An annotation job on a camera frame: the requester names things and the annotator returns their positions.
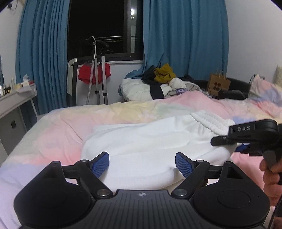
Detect beige quilted pillow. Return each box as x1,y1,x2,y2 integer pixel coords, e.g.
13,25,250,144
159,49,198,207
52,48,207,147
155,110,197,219
274,65,282,87

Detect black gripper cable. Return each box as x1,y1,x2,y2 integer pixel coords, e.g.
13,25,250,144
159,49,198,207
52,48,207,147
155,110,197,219
267,193,282,229

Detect brown paper bag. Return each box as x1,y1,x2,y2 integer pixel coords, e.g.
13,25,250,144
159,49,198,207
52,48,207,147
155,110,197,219
207,69,231,96

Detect person's right hand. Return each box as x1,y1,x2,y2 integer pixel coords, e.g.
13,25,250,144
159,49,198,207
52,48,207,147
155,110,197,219
260,159,282,206

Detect blue curtain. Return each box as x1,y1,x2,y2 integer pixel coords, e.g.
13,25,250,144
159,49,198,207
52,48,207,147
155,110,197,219
126,1,229,80
16,1,70,114

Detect blue curtain right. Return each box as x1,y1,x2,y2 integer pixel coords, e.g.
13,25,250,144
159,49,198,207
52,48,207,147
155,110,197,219
126,1,229,80

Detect metal clothes rack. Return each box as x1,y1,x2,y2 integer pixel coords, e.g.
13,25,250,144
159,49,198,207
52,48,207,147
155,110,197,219
66,36,122,106

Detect white knit trousers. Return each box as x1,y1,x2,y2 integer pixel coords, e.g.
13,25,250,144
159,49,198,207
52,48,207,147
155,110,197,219
81,111,236,191

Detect mustard yellow garment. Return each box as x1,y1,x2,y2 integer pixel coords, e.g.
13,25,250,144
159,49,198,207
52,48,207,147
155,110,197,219
154,63,176,83

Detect white desk with items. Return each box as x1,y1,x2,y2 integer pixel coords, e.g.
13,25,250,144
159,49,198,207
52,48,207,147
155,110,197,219
1,83,37,163

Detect pastel patchwork bed cover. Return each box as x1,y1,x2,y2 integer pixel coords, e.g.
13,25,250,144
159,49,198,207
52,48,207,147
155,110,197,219
1,76,281,228

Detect blue curtain left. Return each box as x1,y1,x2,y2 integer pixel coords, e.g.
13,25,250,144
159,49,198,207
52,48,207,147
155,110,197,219
16,1,70,114

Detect dark window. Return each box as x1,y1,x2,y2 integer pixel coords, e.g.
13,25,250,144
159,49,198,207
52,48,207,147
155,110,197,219
67,1,143,61

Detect red cloth on rack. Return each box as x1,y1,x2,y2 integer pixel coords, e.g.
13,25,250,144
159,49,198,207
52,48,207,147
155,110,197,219
78,62,111,85

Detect white puffy jacket pile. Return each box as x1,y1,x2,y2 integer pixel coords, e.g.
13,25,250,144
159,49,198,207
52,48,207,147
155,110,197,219
118,77,207,102

